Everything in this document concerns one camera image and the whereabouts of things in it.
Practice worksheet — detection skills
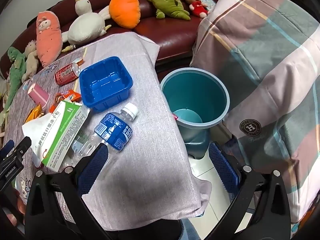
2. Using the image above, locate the orange carrot plush toy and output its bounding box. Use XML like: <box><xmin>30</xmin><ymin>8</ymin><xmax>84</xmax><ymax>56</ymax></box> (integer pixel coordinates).
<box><xmin>109</xmin><ymin>0</ymin><xmax>141</xmax><ymax>29</ymax></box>

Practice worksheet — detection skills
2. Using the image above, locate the small green dinosaur plush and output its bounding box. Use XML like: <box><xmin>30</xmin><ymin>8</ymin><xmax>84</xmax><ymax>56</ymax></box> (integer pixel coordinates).
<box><xmin>2</xmin><ymin>47</ymin><xmax>27</xmax><ymax>121</ymax></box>

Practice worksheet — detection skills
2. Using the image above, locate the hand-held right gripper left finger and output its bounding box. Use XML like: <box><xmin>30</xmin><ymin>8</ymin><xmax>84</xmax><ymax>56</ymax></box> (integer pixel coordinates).
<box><xmin>24</xmin><ymin>142</ymin><xmax>118</xmax><ymax>240</ymax></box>

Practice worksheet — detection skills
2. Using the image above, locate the orange snack wrapper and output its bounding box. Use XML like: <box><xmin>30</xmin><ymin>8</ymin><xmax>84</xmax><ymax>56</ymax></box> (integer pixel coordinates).
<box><xmin>49</xmin><ymin>93</ymin><xmax>66</xmax><ymax>112</ymax></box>
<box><xmin>62</xmin><ymin>89</ymin><xmax>83</xmax><ymax>103</ymax></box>

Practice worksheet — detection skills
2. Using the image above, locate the large green dinosaur plush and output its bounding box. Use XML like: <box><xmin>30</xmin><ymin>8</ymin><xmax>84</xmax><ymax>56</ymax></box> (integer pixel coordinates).
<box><xmin>146</xmin><ymin>0</ymin><xmax>191</xmax><ymax>21</ymax></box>

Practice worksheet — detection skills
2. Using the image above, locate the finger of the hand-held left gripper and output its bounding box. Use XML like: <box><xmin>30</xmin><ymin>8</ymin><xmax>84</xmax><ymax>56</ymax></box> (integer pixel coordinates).
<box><xmin>0</xmin><ymin>139</ymin><xmax>15</xmax><ymax>161</ymax></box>
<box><xmin>11</xmin><ymin>136</ymin><xmax>32</xmax><ymax>161</ymax></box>

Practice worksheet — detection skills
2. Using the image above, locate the teal plastic bin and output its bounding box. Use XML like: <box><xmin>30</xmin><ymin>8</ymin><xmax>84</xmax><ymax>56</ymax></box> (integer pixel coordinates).
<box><xmin>160</xmin><ymin>67</ymin><xmax>231</xmax><ymax>159</ymax></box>

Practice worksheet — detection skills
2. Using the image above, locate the person's left hand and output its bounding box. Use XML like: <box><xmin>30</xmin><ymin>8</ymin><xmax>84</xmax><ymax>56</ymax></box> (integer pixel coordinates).
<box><xmin>0</xmin><ymin>189</ymin><xmax>26</xmax><ymax>229</ymax></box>

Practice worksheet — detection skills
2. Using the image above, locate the teddy bear in red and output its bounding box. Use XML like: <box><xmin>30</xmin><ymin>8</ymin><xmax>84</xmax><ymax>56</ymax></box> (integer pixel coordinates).
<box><xmin>181</xmin><ymin>0</ymin><xmax>209</xmax><ymax>19</ymax></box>

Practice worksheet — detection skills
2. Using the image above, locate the white and green carton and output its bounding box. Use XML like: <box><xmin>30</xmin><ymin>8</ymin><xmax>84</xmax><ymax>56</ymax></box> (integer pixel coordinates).
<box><xmin>32</xmin><ymin>99</ymin><xmax>91</xmax><ymax>172</ymax></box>

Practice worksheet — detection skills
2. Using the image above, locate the cream and orange snack packet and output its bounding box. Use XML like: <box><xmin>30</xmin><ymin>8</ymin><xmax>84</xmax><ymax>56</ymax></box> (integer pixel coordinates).
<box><xmin>23</xmin><ymin>105</ymin><xmax>43</xmax><ymax>124</ymax></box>

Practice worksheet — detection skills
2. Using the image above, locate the pink paper cup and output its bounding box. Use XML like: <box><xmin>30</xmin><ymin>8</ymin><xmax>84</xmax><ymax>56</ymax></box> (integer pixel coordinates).
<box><xmin>27</xmin><ymin>83</ymin><xmax>49</xmax><ymax>106</ymax></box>

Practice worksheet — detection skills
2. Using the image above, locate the pinkish grey tablecloth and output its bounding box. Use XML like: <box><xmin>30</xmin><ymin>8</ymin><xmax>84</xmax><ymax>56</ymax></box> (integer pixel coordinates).
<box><xmin>0</xmin><ymin>31</ymin><xmax>213</xmax><ymax>232</ymax></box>

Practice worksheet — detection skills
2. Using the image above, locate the light blue booklet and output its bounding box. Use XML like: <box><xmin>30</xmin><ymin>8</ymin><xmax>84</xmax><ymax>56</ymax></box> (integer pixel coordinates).
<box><xmin>200</xmin><ymin>0</ymin><xmax>217</xmax><ymax>12</ymax></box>

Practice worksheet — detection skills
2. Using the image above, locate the blue plastic tray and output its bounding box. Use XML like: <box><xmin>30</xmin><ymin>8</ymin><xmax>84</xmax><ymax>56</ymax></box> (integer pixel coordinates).
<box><xmin>79</xmin><ymin>56</ymin><xmax>134</xmax><ymax>113</ymax></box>

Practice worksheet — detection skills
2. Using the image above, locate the dark red leather sofa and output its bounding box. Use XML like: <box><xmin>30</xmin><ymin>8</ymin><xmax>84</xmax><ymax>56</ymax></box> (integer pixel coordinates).
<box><xmin>0</xmin><ymin>0</ymin><xmax>227</xmax><ymax>67</ymax></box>

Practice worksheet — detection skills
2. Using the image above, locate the white goose plush toy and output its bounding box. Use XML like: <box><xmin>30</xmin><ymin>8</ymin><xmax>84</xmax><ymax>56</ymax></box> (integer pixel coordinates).
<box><xmin>61</xmin><ymin>0</ymin><xmax>112</xmax><ymax>53</ymax></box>

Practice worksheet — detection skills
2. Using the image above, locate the clear bottle with blue label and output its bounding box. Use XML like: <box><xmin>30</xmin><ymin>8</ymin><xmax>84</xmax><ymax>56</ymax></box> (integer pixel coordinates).
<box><xmin>60</xmin><ymin>102</ymin><xmax>139</xmax><ymax>166</ymax></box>

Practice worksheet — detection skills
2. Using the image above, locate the pink carrot plush toy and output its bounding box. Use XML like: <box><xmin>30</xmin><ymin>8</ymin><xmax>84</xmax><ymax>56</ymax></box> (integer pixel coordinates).
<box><xmin>36</xmin><ymin>11</ymin><xmax>63</xmax><ymax>68</ymax></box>

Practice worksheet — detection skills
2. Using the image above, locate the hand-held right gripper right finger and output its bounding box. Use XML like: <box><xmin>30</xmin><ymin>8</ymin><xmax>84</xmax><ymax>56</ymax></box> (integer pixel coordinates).
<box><xmin>200</xmin><ymin>142</ymin><xmax>293</xmax><ymax>240</ymax></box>

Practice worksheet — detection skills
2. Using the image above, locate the plaid blanket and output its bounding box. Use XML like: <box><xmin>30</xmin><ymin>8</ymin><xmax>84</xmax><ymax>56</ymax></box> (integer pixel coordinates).
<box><xmin>189</xmin><ymin>0</ymin><xmax>320</xmax><ymax>232</ymax></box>

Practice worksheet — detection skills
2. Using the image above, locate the red soda can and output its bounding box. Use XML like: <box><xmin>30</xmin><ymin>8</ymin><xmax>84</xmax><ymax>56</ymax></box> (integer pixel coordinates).
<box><xmin>54</xmin><ymin>62</ymin><xmax>81</xmax><ymax>86</ymax></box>

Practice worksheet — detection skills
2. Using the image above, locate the beige plush doll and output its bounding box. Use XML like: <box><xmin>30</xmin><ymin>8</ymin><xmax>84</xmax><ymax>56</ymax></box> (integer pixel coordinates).
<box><xmin>21</xmin><ymin>40</ymin><xmax>39</xmax><ymax>83</ymax></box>

